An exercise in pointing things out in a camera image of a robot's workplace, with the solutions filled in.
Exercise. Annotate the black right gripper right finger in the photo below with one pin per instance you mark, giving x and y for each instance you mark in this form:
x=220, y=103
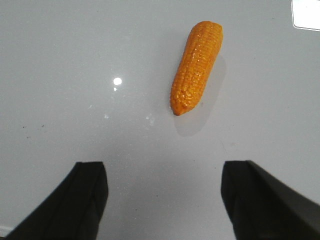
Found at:
x=261, y=207

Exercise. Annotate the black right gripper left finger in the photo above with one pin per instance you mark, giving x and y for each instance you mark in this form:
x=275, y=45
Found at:
x=73, y=211

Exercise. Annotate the orange corn cob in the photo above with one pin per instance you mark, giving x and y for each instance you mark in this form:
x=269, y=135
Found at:
x=201, y=50

